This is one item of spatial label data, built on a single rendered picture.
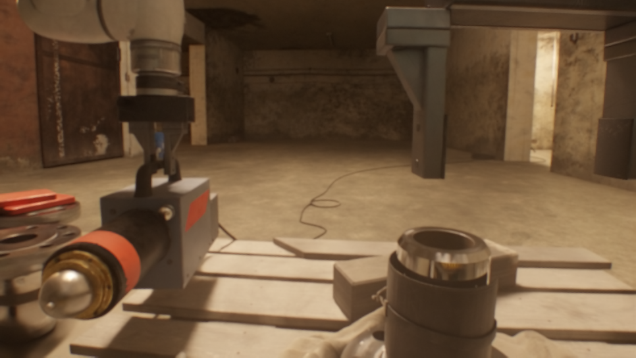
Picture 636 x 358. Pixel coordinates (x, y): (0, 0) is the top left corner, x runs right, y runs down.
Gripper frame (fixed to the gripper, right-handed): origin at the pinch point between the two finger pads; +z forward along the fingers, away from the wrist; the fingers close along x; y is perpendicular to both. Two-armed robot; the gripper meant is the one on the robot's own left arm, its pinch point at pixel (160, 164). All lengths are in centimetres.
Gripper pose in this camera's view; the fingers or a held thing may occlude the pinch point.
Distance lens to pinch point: 70.7
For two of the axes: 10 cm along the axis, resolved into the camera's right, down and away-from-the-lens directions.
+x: 10.0, 0.0, 0.8
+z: -0.1, 9.9, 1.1
